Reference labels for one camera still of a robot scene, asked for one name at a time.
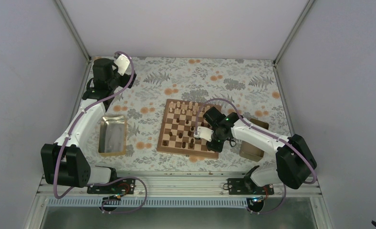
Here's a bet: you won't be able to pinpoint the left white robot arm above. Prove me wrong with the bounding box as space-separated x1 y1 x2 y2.
41 54 136 193

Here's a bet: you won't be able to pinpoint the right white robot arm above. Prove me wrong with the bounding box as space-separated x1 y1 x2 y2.
194 107 317 194

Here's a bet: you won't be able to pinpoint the wooden chess board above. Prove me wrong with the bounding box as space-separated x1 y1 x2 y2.
157 99 221 159

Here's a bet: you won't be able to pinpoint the right gold metal tray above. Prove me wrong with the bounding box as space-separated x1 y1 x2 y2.
239 118 270 162

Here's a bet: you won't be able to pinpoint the floral patterned table mat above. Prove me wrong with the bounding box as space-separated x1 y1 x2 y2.
84 57 291 172

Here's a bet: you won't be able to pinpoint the left silver metal tray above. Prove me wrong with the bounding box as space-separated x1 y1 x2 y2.
98 115 127 156

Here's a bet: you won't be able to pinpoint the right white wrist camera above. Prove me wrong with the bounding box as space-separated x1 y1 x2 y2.
194 126 214 142

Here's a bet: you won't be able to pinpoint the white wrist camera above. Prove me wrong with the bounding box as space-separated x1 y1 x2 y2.
194 126 214 142
114 54 130 75

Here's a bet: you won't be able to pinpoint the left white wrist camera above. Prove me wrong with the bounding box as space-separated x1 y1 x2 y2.
114 54 130 75

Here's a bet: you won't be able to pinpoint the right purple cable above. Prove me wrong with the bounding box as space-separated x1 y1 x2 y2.
195 98 318 216

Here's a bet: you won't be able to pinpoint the purple cable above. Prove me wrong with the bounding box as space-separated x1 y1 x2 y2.
195 98 318 216
52 51 135 200

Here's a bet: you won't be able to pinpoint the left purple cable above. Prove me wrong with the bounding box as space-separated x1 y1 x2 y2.
52 51 135 200

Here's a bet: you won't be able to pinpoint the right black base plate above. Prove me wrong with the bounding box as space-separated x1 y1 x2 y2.
223 178 274 195

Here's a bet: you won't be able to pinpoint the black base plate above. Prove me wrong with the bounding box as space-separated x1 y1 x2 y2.
223 178 274 195
87 178 136 195

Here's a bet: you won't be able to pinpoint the aluminium rail frame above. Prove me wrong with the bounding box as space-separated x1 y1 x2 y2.
36 171 322 198

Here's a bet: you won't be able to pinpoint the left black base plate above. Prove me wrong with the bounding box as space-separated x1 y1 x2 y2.
87 178 136 195

